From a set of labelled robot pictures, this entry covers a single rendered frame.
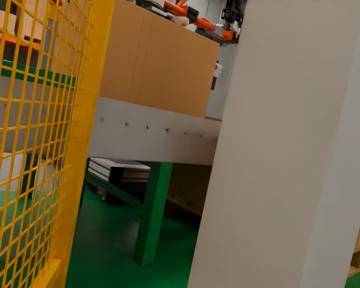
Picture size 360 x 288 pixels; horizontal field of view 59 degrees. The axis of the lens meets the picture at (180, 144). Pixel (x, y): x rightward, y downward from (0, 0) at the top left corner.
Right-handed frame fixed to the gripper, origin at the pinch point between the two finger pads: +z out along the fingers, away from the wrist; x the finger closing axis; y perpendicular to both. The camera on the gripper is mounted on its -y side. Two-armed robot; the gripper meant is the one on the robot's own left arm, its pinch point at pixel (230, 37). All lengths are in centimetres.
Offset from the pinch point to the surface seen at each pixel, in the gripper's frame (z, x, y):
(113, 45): 30, 20, 82
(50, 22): 17, -45, 83
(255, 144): 52, 103, 104
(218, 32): 2.3, 3.5, 14.2
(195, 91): 37, 21, 38
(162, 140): 60, 36, 65
